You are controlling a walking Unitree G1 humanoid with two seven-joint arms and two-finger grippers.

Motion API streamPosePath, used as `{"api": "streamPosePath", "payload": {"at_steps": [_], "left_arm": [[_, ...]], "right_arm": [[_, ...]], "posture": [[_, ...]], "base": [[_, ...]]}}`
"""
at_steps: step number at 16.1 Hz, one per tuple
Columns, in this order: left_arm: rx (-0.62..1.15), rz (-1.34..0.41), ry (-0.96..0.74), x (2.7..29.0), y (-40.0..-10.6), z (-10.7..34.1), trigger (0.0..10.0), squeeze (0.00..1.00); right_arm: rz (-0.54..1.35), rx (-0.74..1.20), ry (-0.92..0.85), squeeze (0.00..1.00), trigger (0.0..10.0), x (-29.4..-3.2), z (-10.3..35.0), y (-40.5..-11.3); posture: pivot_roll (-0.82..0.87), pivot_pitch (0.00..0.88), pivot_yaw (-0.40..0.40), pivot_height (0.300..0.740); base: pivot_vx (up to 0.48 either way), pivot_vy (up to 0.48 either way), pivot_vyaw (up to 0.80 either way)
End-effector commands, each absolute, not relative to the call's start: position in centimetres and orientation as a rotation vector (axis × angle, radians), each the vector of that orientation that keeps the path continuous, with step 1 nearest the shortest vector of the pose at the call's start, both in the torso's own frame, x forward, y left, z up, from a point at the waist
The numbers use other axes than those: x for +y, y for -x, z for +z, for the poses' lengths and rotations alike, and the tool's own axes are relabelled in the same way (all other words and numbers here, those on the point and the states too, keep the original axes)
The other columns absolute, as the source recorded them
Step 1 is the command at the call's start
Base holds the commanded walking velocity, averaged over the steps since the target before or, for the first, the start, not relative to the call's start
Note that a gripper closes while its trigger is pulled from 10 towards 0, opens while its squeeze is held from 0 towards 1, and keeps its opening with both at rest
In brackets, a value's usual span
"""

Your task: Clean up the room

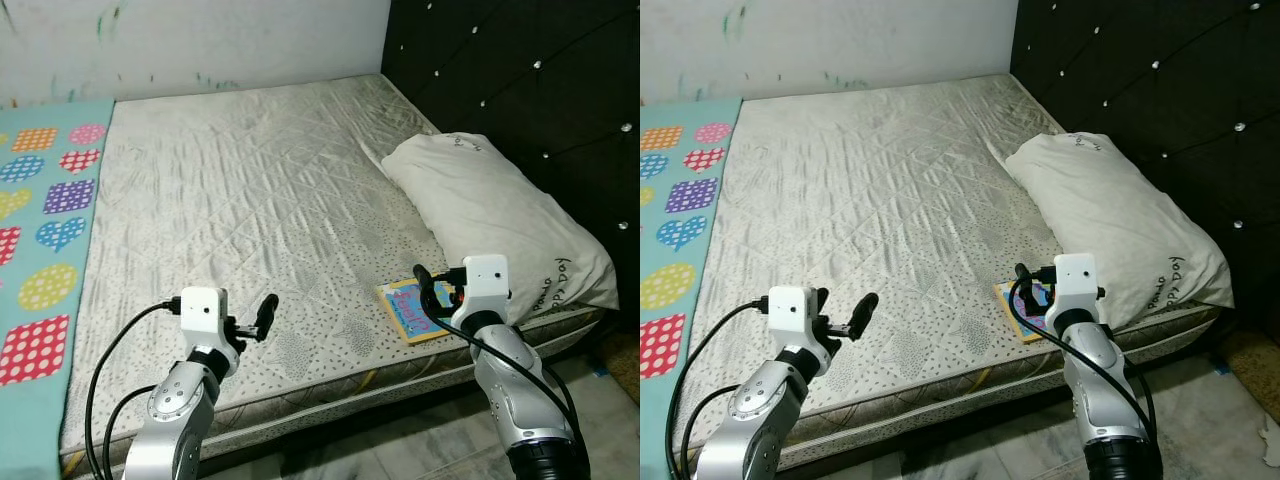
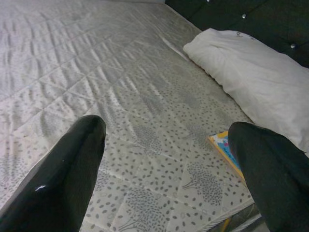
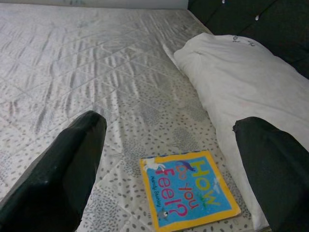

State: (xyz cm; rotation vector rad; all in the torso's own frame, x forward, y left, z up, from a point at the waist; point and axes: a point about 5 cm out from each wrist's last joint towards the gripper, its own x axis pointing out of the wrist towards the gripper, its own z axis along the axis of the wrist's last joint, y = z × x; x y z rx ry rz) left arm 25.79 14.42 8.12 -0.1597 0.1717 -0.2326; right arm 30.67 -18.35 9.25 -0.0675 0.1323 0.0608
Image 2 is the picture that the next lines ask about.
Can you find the black tufted headboard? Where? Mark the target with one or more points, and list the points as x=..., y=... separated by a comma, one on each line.
x=265, y=17

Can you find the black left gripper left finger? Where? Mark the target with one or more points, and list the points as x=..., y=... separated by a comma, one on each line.
x=53, y=183

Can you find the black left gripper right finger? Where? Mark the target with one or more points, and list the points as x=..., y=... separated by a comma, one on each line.
x=275, y=183

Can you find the yellow blue picture book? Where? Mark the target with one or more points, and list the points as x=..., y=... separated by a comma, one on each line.
x=222, y=145

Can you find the white quilted mattress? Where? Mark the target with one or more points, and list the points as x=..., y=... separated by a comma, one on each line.
x=120, y=72

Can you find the white pillow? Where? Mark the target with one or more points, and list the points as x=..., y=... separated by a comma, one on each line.
x=253, y=79

